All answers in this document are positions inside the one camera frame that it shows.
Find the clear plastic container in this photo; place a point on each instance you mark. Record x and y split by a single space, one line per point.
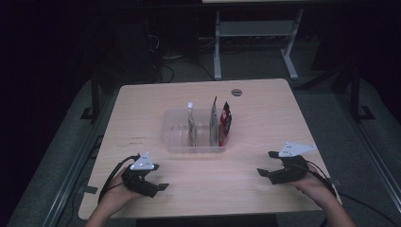
179 132

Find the black metal stand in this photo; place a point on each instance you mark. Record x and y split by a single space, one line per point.
356 94
94 94

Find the red snack packet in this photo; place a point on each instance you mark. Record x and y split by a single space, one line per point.
225 124

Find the metal floor rail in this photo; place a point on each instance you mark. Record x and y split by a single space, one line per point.
372 151
78 160

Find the white spouted sauce pouch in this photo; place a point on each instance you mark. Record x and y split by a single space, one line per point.
191 124

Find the green snack packet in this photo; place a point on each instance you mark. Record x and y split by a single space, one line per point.
214 123

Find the grey round table grommet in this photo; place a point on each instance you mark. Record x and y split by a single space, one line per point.
236 92

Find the person's right hand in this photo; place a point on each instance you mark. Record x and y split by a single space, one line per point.
315 186

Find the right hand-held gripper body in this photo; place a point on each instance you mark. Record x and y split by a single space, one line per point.
290 170

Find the white metal desk frame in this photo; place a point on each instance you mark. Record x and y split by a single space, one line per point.
257 28

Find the person's left hand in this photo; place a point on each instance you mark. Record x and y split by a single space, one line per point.
118 195

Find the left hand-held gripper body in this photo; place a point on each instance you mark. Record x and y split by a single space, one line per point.
138 181

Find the grey tape strip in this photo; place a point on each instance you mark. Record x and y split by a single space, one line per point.
88 189
336 182

